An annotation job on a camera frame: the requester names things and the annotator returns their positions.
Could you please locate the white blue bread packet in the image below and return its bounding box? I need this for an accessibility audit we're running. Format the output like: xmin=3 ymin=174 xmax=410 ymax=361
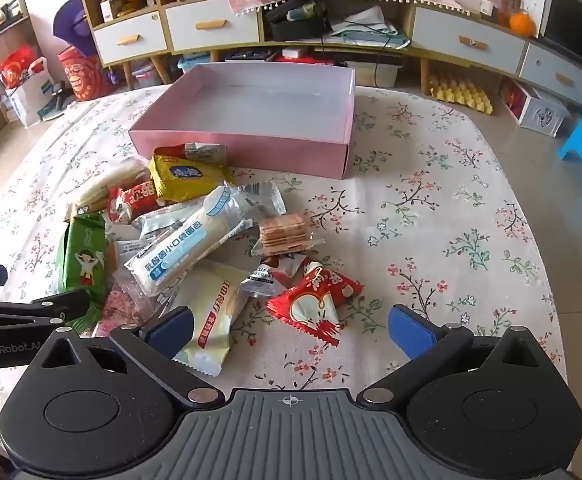
xmin=123 ymin=182 xmax=257 ymax=298

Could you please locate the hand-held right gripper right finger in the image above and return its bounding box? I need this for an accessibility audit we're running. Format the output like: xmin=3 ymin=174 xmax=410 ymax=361
xmin=356 ymin=304 xmax=547 ymax=406

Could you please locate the blue-lid storage bin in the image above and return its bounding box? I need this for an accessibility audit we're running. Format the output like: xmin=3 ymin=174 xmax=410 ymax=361
xmin=178 ymin=55 xmax=212 ymax=75

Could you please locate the pink cardboard box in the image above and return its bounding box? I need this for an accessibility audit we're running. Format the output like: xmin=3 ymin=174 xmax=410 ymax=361
xmin=127 ymin=62 xmax=357 ymax=179

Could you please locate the silver muffin packet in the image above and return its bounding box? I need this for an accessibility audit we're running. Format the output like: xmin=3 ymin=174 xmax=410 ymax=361
xmin=238 ymin=254 xmax=312 ymax=301

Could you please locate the clear plastic snack packet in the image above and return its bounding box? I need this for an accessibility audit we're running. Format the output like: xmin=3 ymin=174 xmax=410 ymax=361
xmin=236 ymin=180 xmax=288 ymax=223

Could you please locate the green snack packet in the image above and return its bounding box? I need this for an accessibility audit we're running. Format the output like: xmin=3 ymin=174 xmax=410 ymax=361
xmin=57 ymin=211 xmax=112 ymax=336

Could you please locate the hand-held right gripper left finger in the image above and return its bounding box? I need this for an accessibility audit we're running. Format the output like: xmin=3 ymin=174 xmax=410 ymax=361
xmin=36 ymin=306 xmax=227 ymax=408

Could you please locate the yellow blue-label snack packet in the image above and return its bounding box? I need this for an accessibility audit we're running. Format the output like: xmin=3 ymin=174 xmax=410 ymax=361
xmin=149 ymin=154 xmax=234 ymax=201

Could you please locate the white paper bag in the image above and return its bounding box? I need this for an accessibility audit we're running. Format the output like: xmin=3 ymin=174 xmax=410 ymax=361
xmin=5 ymin=67 xmax=56 ymax=128

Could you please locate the cream gold snack packet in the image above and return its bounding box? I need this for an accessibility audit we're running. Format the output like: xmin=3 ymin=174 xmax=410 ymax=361
xmin=168 ymin=260 xmax=252 ymax=377

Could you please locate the red triangular snack packet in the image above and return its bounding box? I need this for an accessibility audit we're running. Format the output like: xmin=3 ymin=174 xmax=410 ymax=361
xmin=266 ymin=260 xmax=363 ymax=347

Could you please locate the white printed storage box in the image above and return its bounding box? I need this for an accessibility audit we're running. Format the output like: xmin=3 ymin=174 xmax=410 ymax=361
xmin=501 ymin=80 xmax=569 ymax=138

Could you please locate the pile of papers and bags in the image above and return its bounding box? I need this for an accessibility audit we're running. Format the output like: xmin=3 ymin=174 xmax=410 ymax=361
xmin=328 ymin=6 xmax=412 ymax=51

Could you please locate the yellow egg tray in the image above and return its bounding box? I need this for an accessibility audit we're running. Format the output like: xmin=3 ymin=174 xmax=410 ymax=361
xmin=430 ymin=71 xmax=496 ymax=113

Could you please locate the round red bag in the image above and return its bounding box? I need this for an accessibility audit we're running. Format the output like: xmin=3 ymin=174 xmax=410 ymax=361
xmin=58 ymin=47 xmax=116 ymax=103

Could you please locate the white cabinet drawer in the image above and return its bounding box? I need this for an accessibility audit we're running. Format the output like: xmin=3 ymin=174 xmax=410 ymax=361
xmin=92 ymin=10 xmax=168 ymax=67
xmin=165 ymin=0 xmax=262 ymax=53
xmin=411 ymin=7 xmax=527 ymax=76
xmin=518 ymin=42 xmax=582 ymax=108

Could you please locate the pink speckled snack packet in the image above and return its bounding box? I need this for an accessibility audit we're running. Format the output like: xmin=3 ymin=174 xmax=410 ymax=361
xmin=91 ymin=270 xmax=172 ymax=338

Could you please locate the orange fruit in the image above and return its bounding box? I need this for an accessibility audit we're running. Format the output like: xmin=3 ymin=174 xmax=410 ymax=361
xmin=508 ymin=11 xmax=536 ymax=37

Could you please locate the purple hat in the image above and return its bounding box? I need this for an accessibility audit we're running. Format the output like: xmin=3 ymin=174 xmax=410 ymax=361
xmin=53 ymin=0 xmax=102 ymax=56

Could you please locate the orange silver snack packet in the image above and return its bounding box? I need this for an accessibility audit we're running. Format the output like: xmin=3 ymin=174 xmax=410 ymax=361
xmin=155 ymin=142 xmax=229 ymax=166

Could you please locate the small white snack packet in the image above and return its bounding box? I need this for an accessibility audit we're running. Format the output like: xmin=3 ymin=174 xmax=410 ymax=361
xmin=113 ymin=239 xmax=147 ymax=273

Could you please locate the black storage box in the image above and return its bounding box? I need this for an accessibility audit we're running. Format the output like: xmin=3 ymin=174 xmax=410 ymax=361
xmin=263 ymin=0 xmax=332 ymax=41

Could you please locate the red gift bag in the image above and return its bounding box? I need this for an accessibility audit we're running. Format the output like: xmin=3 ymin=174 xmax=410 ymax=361
xmin=0 ymin=46 xmax=46 ymax=90

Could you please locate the clear cracker packet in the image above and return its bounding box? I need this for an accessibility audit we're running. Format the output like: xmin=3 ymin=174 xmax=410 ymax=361
xmin=250 ymin=212 xmax=324 ymax=261

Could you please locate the floral tablecloth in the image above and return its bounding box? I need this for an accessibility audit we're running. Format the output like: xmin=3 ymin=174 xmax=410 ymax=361
xmin=0 ymin=85 xmax=569 ymax=411

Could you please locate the small clear storage bin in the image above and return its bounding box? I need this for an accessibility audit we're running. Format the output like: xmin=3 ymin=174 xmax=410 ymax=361
xmin=133 ymin=66 xmax=164 ymax=88

